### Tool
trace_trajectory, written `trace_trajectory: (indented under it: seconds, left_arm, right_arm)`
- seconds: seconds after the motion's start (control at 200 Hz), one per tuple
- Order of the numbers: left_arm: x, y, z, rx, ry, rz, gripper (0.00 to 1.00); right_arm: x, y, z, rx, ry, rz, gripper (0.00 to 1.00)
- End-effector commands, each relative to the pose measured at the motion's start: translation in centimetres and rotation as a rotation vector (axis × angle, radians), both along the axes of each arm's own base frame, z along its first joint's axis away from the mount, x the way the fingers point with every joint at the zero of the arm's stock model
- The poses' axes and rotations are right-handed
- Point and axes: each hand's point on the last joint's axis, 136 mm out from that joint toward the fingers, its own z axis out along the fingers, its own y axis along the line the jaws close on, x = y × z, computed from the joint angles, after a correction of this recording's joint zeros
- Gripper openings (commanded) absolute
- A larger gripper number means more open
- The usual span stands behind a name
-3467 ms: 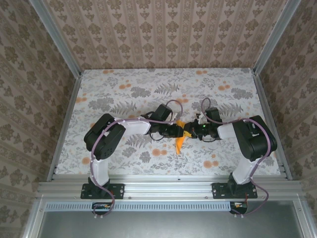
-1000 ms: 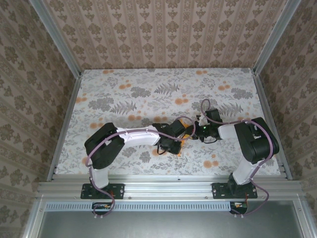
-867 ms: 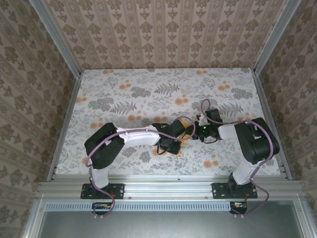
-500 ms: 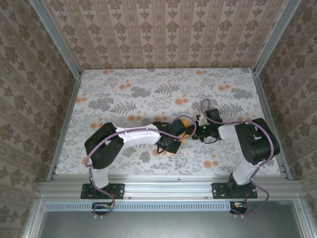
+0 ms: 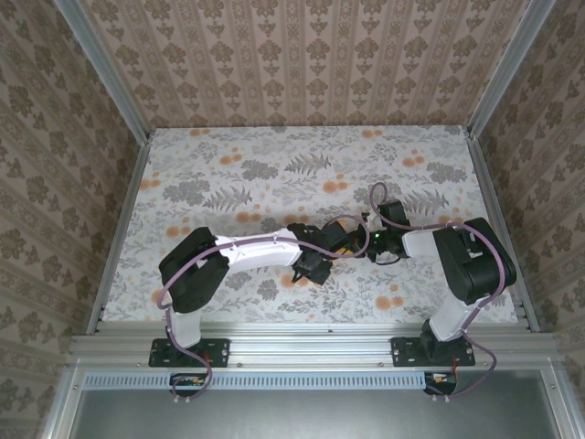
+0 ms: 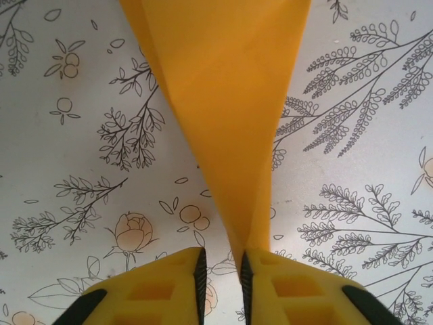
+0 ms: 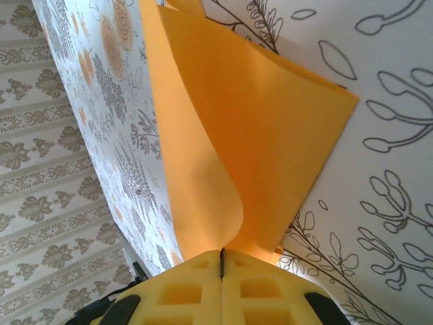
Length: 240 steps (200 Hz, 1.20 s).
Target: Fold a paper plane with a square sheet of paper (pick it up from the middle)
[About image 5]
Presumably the aluminium lower frame bar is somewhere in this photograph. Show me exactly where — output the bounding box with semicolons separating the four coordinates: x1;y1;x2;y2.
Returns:
541;368;578;439
39;360;88;439

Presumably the floral patterned table cover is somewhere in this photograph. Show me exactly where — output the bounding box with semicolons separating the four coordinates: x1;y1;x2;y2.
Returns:
102;126;520;324

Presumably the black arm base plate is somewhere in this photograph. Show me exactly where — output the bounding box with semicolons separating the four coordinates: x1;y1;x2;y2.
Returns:
148;337;230;369
391;336;476;369

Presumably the aluminium front frame rail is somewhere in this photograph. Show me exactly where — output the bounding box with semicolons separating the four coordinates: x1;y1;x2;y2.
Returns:
68;322;557;368

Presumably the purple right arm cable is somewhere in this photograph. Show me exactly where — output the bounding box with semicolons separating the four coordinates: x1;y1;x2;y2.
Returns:
368;181;517;403

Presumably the black connector board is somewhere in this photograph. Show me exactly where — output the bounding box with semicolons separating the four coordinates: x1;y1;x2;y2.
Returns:
169;372;207;398
422;370;458;397

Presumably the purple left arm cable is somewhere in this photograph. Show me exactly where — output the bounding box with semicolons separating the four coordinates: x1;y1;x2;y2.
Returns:
157;214;370;404

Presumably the aluminium upright post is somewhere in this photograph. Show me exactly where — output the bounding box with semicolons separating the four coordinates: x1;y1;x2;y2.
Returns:
465;0;557;138
52;0;152;145

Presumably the aluminium table side rail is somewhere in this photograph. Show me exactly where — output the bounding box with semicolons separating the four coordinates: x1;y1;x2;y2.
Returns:
86;136;152;335
465;132;540;333

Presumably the white slotted cable duct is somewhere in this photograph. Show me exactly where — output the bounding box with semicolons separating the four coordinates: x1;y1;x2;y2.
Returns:
84;370;429;391

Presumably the grey metal sheet panel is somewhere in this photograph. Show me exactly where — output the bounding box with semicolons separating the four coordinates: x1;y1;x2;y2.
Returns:
68;388;566;439

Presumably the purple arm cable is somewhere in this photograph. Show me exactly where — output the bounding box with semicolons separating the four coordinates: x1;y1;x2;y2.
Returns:
368;181;517;403
157;214;370;404

